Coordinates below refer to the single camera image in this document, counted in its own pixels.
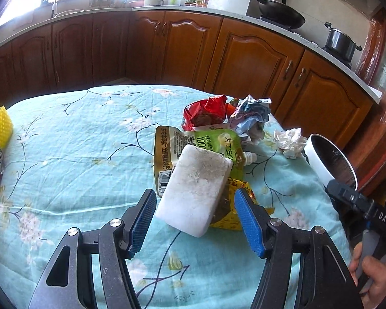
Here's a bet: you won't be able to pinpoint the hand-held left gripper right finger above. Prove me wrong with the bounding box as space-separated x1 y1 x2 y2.
234 188 364 309

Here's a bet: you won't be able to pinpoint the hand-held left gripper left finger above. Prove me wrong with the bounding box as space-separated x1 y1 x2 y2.
28 188 157 309

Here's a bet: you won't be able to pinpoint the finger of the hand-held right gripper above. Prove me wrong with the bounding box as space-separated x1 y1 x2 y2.
326 179 376 230

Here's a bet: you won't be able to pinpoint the yellow snack wrapper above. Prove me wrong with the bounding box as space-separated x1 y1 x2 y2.
209 178 275 232

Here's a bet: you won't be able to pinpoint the white round waste bin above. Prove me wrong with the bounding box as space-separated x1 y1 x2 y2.
304 133 359 191

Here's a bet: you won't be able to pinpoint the white foam block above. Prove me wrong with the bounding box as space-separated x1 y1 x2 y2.
155 144 234 237

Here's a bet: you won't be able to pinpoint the white tissue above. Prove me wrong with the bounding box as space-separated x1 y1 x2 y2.
273 127 308 159

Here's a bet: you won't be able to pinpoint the green drink pouch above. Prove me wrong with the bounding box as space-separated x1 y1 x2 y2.
152 125 258 197

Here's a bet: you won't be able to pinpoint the silver blue wrapper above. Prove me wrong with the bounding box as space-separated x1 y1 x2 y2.
228 95 273 146

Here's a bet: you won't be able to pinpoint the red snack wrapper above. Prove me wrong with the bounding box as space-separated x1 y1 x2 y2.
182 94 237 128

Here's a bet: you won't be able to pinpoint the person's right hand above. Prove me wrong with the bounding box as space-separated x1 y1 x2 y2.
348 241 386 303

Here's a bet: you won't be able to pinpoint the teal floral tablecloth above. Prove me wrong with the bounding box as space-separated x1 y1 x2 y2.
0 84 353 309

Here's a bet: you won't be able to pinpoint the steel cooking pot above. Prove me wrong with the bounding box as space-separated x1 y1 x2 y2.
324 22 363 60

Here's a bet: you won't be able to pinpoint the wooden base cabinets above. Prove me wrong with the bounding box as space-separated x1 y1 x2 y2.
0 10 374 150

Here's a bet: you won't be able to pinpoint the black gas stove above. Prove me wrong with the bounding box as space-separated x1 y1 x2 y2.
259 14 354 70

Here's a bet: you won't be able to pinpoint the black wok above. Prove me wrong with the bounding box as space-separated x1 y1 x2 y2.
237 0 306 30

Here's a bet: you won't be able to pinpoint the speckled kitchen countertop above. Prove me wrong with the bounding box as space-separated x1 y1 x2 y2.
0 4 383 104

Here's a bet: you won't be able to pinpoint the chrome sink faucet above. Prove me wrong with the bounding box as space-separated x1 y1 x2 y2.
44 0 59 19

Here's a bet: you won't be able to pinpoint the wooden door frame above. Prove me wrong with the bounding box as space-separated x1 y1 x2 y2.
343 6 386 200

